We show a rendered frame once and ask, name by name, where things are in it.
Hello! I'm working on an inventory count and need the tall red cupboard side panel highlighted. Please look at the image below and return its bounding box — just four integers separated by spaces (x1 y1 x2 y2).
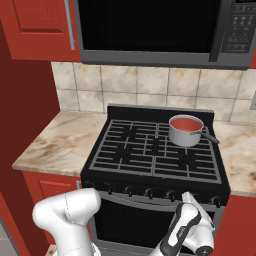
0 19 62 256

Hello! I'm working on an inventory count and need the grey oven door handle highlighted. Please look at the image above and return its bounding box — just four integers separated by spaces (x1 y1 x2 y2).
95 191 218 214

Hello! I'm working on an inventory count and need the black oven door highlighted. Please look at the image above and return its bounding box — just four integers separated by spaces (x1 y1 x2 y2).
88 190 224 256

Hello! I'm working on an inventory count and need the grey microwave door handle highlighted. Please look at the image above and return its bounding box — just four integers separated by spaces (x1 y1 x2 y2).
208 0 232 63

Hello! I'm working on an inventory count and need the red plain base cupboard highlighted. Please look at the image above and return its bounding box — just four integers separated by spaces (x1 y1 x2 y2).
212 194 256 256

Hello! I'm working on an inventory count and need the red marinara sauce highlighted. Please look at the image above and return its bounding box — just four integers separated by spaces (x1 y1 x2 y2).
171 117 203 133

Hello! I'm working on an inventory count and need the grey cupboard door handle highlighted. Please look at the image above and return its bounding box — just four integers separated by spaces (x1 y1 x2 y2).
63 0 77 51

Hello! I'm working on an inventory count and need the red wall cupboard door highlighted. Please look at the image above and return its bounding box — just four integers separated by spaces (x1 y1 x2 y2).
0 0 81 63

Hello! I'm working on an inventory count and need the red base cupboard door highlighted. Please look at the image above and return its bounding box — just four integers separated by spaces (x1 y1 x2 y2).
21 170 83 247

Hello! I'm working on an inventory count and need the black gas stove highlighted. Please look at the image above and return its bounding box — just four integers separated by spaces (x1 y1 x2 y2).
80 103 232 256

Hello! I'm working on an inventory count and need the silver saucepan with black handle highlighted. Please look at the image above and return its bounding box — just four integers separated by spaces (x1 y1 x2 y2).
167 114 221 148

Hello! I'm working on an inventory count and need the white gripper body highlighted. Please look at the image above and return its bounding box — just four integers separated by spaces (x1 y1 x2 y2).
181 191 216 240

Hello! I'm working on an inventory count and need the grey and black microwave oven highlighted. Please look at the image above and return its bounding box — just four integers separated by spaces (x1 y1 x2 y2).
73 0 256 71

